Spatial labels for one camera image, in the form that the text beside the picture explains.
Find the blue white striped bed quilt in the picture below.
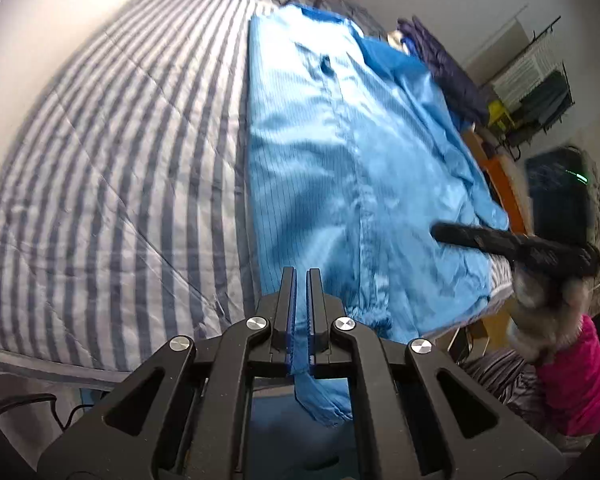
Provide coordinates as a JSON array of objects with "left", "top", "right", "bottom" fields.
[{"left": 0, "top": 0, "right": 515, "bottom": 386}]

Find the black clothes rack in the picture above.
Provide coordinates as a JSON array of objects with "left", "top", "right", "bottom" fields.
[{"left": 490, "top": 14, "right": 577, "bottom": 162}]

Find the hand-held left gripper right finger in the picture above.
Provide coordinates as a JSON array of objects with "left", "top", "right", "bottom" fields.
[{"left": 307, "top": 268, "right": 567, "bottom": 480}]

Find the black cable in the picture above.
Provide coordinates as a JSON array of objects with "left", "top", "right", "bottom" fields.
[{"left": 0, "top": 392, "right": 97, "bottom": 432}]

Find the grey striped cloth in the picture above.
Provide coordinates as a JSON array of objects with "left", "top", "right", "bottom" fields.
[{"left": 459, "top": 349, "right": 552, "bottom": 423}]

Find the white door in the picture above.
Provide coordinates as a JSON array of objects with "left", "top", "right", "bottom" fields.
[{"left": 464, "top": 5, "right": 532, "bottom": 92}]

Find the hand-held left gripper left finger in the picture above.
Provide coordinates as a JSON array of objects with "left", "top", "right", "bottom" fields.
[{"left": 37, "top": 266, "right": 298, "bottom": 480}]

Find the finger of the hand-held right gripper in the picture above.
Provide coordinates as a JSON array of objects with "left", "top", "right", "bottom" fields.
[{"left": 431, "top": 222, "right": 528, "bottom": 257}]

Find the yellow object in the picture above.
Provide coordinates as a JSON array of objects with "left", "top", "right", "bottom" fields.
[{"left": 486, "top": 100, "right": 515, "bottom": 134}]

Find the light blue work coat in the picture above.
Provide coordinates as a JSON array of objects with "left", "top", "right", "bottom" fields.
[{"left": 247, "top": 4, "right": 511, "bottom": 428}]

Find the pile of folded clothes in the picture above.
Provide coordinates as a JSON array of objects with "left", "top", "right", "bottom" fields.
[{"left": 397, "top": 15, "right": 490, "bottom": 127}]

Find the person's right forearm pink sleeve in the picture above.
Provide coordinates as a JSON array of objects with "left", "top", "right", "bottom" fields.
[{"left": 509, "top": 305, "right": 600, "bottom": 437}]

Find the person's right hand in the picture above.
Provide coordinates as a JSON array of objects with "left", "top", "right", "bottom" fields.
[{"left": 511, "top": 265, "right": 587, "bottom": 317}]

